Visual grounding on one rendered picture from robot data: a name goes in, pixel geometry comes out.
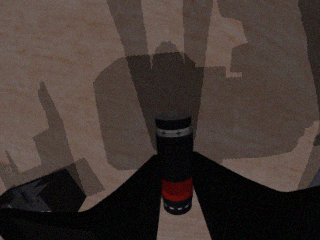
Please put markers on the black cylindrical battery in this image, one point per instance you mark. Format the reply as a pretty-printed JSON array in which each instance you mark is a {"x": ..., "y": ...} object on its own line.
[{"x": 175, "y": 147}]

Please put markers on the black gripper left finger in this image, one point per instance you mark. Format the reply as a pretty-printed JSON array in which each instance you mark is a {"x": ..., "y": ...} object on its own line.
[{"x": 132, "y": 212}]

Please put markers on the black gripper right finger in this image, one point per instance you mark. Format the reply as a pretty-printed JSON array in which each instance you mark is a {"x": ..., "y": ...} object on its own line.
[{"x": 236, "y": 208}]

